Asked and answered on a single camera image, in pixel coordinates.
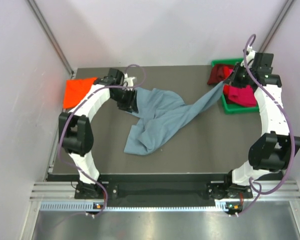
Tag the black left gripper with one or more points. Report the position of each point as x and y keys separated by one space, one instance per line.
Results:
x=130 y=104

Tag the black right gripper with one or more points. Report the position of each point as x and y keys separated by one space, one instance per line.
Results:
x=232 y=79

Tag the blue grey t shirt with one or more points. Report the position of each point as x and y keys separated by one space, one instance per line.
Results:
x=161 y=114

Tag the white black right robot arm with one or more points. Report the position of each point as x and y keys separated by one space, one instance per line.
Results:
x=277 y=146

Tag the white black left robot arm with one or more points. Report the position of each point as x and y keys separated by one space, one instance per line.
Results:
x=83 y=99

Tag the dark red t shirt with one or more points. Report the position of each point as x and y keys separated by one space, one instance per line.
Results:
x=216 y=75

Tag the pink t shirt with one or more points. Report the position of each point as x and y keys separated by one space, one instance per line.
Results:
x=242 y=96

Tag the green plastic bin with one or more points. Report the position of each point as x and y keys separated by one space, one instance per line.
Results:
x=232 y=108

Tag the orange folded t shirt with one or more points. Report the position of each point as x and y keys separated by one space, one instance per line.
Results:
x=76 y=90

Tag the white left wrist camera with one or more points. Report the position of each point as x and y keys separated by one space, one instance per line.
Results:
x=129 y=81

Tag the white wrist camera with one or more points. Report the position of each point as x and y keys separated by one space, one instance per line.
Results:
x=129 y=81
x=249 y=56

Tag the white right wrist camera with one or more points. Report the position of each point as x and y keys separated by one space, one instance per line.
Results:
x=249 y=56

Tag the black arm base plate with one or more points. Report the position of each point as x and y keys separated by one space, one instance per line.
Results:
x=115 y=191

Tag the grey slotted cable duct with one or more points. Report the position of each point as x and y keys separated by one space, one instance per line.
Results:
x=91 y=206

